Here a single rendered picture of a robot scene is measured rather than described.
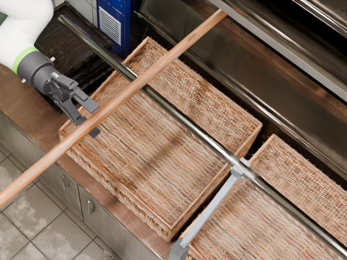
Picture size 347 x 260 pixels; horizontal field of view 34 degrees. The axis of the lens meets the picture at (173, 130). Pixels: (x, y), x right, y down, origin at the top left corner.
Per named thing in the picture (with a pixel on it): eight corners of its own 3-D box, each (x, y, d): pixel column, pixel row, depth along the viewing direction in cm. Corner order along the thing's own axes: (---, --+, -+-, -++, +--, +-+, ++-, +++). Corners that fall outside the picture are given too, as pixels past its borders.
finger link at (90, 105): (81, 91, 150) (81, 89, 149) (99, 107, 148) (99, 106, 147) (73, 98, 149) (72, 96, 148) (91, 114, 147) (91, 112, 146)
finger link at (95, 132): (76, 122, 160) (76, 123, 161) (93, 137, 158) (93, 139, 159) (83, 115, 161) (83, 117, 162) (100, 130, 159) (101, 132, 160)
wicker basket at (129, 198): (145, 74, 236) (147, 32, 212) (251, 158, 221) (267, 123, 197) (58, 149, 216) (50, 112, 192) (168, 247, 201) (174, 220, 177)
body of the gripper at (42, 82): (51, 59, 157) (74, 79, 154) (54, 77, 164) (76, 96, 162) (30, 75, 154) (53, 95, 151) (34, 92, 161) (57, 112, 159)
